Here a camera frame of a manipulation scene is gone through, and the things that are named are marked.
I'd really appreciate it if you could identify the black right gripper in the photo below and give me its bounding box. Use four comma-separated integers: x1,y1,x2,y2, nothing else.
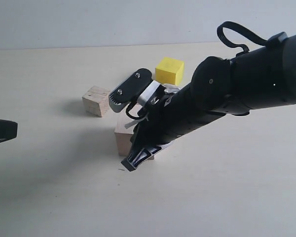
121,85,224,171

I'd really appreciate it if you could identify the large light wooden cube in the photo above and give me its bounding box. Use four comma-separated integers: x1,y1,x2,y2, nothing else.
114,103,155,161

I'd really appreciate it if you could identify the medium wooden cube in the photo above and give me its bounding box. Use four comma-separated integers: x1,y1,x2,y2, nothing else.
82,86,110,118

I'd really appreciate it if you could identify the yellow cube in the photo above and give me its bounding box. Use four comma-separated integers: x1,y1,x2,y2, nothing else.
155,57,185,85

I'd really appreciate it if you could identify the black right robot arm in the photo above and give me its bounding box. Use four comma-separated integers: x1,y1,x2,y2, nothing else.
122,33,296,171

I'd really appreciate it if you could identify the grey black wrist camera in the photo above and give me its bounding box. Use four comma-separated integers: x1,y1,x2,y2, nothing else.
109,68,166,113

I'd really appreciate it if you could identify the black flat ribbon cable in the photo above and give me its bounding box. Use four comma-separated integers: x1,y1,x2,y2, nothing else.
217,21,272,54

